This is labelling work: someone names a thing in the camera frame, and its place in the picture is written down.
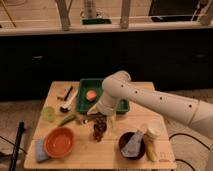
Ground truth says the dark brown bowl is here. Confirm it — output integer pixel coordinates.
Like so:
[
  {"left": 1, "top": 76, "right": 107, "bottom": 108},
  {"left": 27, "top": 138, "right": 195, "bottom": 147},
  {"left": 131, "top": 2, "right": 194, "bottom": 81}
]
[{"left": 118, "top": 132, "right": 145, "bottom": 160}]

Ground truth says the orange round fruit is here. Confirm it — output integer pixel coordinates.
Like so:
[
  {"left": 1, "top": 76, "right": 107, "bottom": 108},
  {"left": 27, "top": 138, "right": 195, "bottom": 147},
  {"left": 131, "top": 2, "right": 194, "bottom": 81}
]
[{"left": 86, "top": 90, "right": 97, "bottom": 101}]

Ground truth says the dark purple grape bunch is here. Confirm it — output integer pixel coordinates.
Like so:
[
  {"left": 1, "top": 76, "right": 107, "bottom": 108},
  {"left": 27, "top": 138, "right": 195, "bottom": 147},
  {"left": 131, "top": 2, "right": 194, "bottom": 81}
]
[{"left": 93, "top": 116, "right": 107, "bottom": 142}]

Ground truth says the blue cloth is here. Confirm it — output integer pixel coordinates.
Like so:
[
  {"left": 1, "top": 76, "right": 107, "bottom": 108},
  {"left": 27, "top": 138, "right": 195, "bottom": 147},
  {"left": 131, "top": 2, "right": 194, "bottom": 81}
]
[{"left": 35, "top": 139, "right": 49, "bottom": 163}]

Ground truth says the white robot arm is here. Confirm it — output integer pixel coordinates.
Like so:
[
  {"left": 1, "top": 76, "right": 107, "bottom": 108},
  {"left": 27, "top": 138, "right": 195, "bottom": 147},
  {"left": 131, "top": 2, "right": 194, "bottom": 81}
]
[{"left": 88, "top": 70, "right": 213, "bottom": 140}]

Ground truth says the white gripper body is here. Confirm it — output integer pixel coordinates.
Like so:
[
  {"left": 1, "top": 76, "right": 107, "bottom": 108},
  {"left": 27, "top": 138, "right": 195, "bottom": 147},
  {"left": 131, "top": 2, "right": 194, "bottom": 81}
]
[{"left": 87, "top": 102, "right": 116, "bottom": 126}]

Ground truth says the light green plastic cup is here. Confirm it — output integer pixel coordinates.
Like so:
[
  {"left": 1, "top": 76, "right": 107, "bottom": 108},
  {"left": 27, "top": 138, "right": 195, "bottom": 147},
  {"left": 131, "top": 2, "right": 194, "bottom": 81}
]
[{"left": 41, "top": 106, "right": 55, "bottom": 122}]

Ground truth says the black pole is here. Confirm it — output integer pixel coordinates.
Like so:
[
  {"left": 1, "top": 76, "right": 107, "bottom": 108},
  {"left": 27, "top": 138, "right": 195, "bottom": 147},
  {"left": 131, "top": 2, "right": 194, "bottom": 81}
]
[{"left": 9, "top": 122, "right": 25, "bottom": 171}]

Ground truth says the green plastic tray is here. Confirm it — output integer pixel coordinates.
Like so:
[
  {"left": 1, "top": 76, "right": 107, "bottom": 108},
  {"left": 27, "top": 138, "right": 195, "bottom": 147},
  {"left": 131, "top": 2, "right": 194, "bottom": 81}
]
[{"left": 76, "top": 78, "right": 130, "bottom": 114}]

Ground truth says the orange plastic bowl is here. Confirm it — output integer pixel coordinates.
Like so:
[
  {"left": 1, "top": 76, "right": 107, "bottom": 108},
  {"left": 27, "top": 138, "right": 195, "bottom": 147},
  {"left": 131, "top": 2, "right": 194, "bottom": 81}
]
[{"left": 43, "top": 127, "right": 74, "bottom": 158}]

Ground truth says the green chili pepper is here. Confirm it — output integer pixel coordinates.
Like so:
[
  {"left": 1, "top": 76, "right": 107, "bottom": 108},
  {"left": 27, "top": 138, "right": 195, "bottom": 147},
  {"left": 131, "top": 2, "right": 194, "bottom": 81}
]
[{"left": 58, "top": 115, "right": 76, "bottom": 127}]

